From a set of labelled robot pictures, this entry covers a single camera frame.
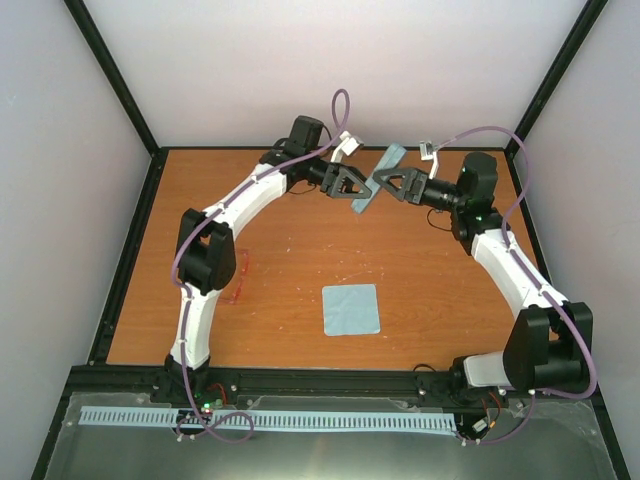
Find black aluminium frame rail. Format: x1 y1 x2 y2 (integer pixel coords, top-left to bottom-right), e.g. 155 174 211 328
67 366 599 401

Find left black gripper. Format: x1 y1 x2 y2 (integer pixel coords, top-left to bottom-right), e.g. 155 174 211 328
304 153 377 198

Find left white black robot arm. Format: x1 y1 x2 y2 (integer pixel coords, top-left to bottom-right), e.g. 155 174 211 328
165 116 371 403

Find grey glasses case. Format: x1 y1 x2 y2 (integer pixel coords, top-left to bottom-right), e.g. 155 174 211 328
350 142 409 215

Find metal base plate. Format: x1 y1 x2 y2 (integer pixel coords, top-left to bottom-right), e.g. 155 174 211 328
35 394 616 479

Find light blue cleaning cloth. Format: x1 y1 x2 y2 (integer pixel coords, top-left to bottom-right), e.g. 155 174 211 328
322 284 381 337

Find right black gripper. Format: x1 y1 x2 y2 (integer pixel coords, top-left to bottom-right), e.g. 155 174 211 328
372 167 465 213

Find light blue slotted cable duct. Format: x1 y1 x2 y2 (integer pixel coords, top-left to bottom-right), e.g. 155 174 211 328
78 406 457 436

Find black frame post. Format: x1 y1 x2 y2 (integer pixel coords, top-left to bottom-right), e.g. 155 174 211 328
63 0 160 157
515 0 608 141

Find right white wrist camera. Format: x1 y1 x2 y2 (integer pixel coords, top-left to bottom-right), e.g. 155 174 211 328
419 141 439 179

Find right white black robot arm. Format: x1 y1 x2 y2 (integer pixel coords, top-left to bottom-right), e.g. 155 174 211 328
372 152 597 399

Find pink transparent sunglasses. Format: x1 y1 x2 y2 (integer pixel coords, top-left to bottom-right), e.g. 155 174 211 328
220 248 250 305

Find left black frame post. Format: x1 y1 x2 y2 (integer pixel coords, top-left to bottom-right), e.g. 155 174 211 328
63 0 160 157

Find right black frame post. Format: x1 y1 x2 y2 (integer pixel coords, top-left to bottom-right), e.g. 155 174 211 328
515 0 608 141

